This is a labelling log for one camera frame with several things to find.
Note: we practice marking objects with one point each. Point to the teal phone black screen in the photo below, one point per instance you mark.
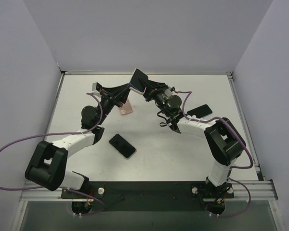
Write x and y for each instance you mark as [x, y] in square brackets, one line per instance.
[200, 112]

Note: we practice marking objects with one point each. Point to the pink phone case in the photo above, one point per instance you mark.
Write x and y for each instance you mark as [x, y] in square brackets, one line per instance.
[126, 108]

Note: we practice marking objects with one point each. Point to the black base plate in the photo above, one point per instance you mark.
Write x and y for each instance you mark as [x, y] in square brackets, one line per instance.
[148, 196]

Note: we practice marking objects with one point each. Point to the aluminium front rail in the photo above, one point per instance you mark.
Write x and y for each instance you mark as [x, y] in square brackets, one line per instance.
[257, 190]

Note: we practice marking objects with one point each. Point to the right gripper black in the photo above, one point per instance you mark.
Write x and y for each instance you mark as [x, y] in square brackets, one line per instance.
[151, 89]

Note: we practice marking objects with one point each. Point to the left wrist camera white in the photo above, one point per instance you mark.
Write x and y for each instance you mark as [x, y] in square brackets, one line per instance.
[97, 89]

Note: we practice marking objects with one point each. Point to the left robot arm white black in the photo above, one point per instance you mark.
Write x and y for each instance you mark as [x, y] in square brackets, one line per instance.
[47, 166]

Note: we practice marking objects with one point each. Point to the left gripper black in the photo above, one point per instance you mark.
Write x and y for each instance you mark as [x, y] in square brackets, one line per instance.
[111, 95]

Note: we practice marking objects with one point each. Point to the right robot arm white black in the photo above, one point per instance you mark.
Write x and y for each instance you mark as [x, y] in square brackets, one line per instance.
[225, 144]

